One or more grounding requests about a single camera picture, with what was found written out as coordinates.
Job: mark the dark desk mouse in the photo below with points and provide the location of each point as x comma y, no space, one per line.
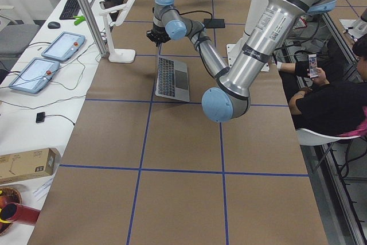
53,25

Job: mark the small black puck device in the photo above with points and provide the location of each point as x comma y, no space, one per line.
40,117

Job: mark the cardboard lamp box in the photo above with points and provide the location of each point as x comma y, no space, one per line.
28,165

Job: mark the aluminium frame post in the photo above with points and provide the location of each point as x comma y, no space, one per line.
93,28

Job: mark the smartphone in hand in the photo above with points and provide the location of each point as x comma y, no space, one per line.
313,72

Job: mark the far teach pendant tablet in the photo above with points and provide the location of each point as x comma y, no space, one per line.
64,46

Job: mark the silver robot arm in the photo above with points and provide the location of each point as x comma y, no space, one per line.
231,97

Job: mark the near teach pendant tablet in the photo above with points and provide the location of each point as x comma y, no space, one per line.
35,76

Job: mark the grey laptop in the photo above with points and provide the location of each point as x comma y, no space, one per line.
172,79

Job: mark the seated person in black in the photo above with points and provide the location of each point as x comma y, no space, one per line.
332,106

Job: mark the white chair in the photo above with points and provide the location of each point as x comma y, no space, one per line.
307,137

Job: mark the green clip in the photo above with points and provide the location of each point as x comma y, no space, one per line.
78,19

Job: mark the black keyboard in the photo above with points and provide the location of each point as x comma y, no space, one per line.
70,10

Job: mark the teach pendant tablet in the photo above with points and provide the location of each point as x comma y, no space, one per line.
64,46
35,76

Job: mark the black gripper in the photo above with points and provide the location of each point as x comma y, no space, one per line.
157,31

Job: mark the black mouse pad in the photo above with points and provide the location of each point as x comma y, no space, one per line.
214,23

